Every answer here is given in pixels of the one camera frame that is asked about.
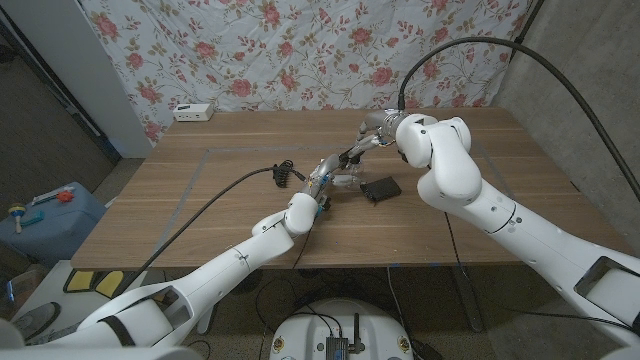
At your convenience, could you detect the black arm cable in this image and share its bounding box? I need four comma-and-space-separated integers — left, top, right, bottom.
397, 36, 640, 204
112, 167, 309, 299

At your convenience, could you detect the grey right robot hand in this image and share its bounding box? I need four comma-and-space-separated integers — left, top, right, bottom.
339, 109, 410, 167

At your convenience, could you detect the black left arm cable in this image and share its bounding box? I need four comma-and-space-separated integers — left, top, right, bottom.
112, 167, 309, 299

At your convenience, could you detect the wooden maraca toy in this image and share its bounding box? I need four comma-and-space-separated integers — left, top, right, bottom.
7, 202, 27, 235

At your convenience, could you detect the black card holder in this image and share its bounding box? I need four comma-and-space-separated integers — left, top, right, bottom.
359, 175, 403, 204

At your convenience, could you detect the yellow black floor mat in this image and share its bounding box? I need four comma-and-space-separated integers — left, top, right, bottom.
62, 268, 127, 299

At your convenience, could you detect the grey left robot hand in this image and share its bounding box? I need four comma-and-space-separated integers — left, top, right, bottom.
299, 153, 367, 199

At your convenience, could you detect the floral backdrop cloth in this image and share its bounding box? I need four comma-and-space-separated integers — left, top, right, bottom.
79, 0, 534, 144

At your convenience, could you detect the white table leg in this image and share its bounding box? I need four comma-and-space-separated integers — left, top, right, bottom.
196, 309, 217, 335

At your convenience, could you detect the white pillar panel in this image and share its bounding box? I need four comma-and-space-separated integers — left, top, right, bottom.
0, 0, 154, 160

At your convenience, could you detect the dark table leg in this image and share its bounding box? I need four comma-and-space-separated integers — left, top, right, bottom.
449, 264, 485, 334

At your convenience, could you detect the blue storage box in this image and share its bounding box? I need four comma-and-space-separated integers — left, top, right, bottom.
0, 181, 107, 266

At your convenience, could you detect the grey shoe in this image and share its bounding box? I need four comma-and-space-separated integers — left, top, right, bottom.
7, 301, 62, 346

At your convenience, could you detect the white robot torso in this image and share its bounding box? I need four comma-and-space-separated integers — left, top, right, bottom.
269, 298, 415, 360

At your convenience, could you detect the clear dispenser bottle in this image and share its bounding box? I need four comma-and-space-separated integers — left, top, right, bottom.
333, 160, 367, 190

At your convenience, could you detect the grey module with antenna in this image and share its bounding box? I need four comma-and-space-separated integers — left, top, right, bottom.
326, 313, 366, 360

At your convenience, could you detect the white power strip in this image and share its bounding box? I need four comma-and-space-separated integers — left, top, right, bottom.
172, 102, 215, 123

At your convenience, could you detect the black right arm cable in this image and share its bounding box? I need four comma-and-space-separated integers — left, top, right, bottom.
397, 36, 640, 204

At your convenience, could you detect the black floor cable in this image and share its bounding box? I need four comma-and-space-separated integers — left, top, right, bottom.
386, 267, 419, 349
253, 277, 304, 335

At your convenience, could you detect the black backdrop stand pole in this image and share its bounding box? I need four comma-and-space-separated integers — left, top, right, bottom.
508, 0, 546, 64

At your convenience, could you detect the black hair claw clip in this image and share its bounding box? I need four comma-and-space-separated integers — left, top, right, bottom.
271, 159, 296, 189

